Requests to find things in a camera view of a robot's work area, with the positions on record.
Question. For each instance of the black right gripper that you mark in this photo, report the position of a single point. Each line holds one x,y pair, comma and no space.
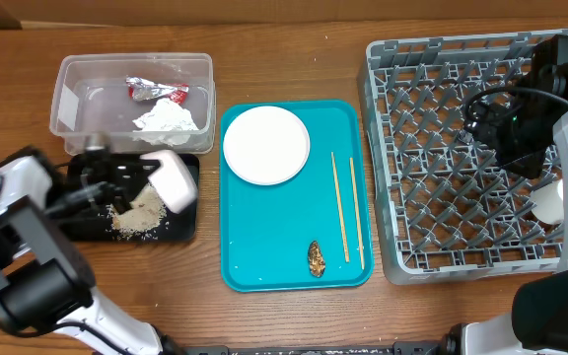
481,125

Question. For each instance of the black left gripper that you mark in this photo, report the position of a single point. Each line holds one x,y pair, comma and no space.
115,193

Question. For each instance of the pink bowl with rice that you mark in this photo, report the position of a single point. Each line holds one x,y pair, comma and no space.
172,180

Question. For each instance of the white paper napkin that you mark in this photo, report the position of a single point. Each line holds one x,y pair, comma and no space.
167,123

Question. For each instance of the white plastic cup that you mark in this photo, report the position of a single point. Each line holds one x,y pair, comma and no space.
549,203

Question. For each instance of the brown food scrap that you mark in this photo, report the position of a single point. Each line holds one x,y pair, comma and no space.
316,260

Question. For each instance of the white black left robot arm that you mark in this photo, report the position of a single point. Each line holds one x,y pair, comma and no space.
46,285

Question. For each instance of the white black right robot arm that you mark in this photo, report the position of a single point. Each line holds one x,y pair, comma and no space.
538,321

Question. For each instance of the clear plastic waste bin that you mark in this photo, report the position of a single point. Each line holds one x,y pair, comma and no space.
91,95

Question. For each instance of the black plastic tray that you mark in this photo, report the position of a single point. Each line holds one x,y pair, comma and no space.
93,225

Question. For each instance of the pile of spilled rice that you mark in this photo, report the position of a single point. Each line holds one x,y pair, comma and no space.
141,221

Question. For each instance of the crumpled foil wrapper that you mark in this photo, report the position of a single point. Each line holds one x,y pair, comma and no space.
140,90

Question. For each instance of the grey plastic dish rack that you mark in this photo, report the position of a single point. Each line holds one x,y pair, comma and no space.
445,211

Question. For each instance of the large white round plate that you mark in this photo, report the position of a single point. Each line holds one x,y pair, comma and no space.
266,145

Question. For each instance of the right wooden chopstick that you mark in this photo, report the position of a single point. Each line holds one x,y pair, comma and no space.
357,213

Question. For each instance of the wooden chopstick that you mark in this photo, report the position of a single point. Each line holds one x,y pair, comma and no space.
357,213
340,208

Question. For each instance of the teal plastic serving tray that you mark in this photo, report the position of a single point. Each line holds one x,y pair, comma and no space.
266,230

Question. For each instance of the left wooden chopstick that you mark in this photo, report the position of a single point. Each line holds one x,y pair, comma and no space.
340,208

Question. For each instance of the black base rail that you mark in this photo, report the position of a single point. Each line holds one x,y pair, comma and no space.
323,349

